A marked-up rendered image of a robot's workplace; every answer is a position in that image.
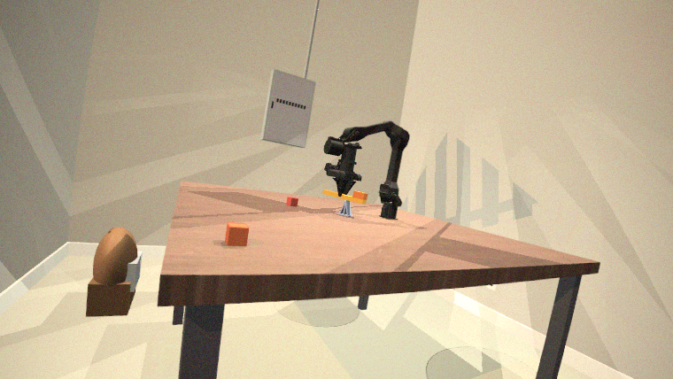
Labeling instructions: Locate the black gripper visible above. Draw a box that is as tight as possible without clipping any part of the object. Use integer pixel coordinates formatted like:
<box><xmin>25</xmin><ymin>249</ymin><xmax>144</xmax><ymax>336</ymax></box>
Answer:
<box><xmin>327</xmin><ymin>157</ymin><xmax>361</xmax><ymax>197</ymax></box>

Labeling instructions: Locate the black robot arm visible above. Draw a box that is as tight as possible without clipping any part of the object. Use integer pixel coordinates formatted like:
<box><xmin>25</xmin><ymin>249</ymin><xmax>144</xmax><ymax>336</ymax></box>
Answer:
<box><xmin>324</xmin><ymin>121</ymin><xmax>409</xmax><ymax>220</ymax></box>

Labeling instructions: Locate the yellow bar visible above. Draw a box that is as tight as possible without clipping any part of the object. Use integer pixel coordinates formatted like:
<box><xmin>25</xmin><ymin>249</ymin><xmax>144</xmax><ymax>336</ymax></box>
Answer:
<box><xmin>322</xmin><ymin>190</ymin><xmax>367</xmax><ymax>205</ymax></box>

